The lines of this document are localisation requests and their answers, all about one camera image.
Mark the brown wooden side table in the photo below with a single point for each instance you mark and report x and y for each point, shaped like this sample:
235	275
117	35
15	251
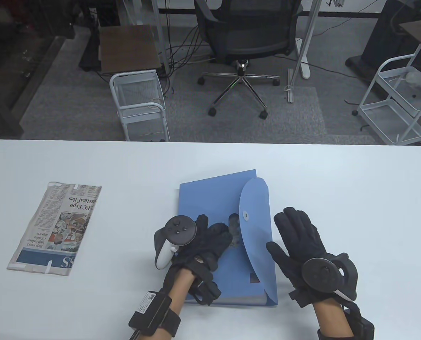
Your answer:
129	46

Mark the black mesh office chair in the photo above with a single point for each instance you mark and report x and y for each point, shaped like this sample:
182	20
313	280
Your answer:
247	32

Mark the black pedestal desk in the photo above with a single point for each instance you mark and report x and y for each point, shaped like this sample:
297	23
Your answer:
380	35

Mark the white desk leg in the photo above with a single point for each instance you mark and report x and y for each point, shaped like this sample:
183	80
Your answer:
308	35

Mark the person's right hand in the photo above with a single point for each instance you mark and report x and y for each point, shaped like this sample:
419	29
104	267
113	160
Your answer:
299	237

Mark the white black handheld controller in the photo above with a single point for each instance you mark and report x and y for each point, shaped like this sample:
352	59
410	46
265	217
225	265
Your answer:
320	274
180	230

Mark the person's right forearm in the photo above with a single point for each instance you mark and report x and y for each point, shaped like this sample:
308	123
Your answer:
331	317

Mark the aluminium bar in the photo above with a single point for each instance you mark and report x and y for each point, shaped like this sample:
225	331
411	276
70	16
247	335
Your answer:
290	85

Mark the black wrist battery pack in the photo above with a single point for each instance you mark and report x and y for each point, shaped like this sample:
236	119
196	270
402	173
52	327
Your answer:
148	311
361	326

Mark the newspaper with blue banner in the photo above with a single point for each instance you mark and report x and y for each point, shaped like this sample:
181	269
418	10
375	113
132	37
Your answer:
54	226

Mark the clear plastic bag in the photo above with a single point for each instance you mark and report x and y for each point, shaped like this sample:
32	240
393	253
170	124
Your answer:
417	78

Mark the person's left hand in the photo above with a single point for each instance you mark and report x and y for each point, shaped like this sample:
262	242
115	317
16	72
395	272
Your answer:
207	248

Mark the person's left forearm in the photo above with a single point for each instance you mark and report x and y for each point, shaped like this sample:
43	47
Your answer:
178	290

